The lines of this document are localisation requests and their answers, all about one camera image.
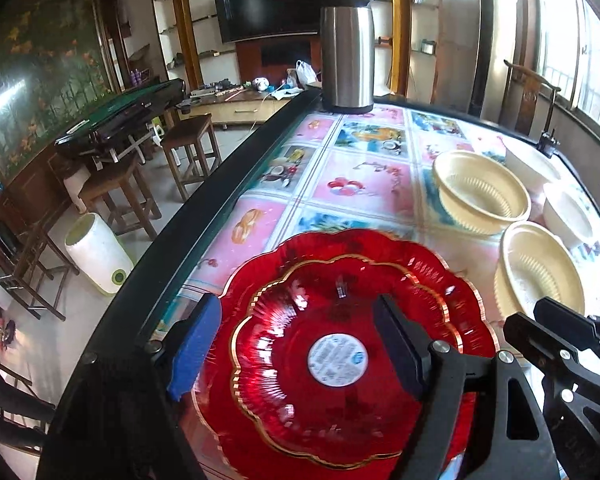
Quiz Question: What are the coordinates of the small black table gadget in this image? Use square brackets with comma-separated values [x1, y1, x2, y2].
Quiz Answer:
[537, 130, 561, 158]

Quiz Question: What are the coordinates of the wooden armchair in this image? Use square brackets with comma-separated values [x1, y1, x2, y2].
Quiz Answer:
[502, 59, 563, 136]

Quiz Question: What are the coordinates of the wooden stool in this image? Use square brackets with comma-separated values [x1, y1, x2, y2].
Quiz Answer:
[160, 114, 222, 202]
[78, 162, 162, 241]

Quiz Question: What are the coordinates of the white plastic bag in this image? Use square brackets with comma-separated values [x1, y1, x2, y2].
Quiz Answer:
[295, 60, 322, 86]

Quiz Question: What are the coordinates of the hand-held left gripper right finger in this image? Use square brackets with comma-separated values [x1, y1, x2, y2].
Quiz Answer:
[374, 294, 561, 480]

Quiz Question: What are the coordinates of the green mahjong table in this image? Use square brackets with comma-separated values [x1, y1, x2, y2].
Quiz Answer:
[55, 79, 187, 161]

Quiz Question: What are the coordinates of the black flat television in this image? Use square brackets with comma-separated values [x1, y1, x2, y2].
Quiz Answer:
[213, 0, 345, 44]

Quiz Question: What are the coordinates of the cream ribbed plastic bowl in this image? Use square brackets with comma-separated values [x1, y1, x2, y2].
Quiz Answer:
[495, 221, 587, 323]
[432, 150, 532, 237]

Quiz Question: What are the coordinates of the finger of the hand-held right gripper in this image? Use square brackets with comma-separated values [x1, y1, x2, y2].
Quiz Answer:
[502, 311, 600, 480]
[532, 296, 600, 381]

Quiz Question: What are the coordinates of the small white bowl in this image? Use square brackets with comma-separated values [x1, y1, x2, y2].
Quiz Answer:
[542, 181, 596, 251]

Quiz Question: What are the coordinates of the large red scalloped plate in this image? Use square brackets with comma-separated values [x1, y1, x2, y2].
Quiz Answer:
[192, 227, 501, 480]

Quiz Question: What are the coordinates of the wide white bowl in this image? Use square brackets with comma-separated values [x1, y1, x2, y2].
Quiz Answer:
[502, 137, 563, 196]

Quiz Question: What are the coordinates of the floral wall picture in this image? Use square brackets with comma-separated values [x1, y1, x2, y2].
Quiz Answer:
[0, 0, 113, 176]

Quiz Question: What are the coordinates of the printed fruit tablecloth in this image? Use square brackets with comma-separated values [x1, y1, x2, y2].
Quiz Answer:
[170, 102, 600, 480]

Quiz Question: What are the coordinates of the window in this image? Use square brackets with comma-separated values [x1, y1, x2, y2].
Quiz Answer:
[535, 0, 600, 136]

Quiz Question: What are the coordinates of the stainless steel thermos jug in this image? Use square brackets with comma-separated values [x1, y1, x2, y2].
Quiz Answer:
[319, 0, 376, 115]

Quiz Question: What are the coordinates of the small red scalloped plate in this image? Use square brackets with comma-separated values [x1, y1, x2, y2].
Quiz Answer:
[232, 255, 468, 463]

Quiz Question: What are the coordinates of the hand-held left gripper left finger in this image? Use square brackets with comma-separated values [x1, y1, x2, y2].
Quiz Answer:
[45, 292, 223, 480]

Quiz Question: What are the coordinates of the standing air conditioner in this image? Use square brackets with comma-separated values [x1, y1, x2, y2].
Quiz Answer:
[472, 0, 523, 121]

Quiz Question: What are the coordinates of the dark wooden chair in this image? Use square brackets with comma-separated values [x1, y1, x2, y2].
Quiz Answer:
[0, 200, 78, 321]

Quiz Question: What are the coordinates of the white cylindrical bin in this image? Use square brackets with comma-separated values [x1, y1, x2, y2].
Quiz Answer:
[64, 212, 133, 295]

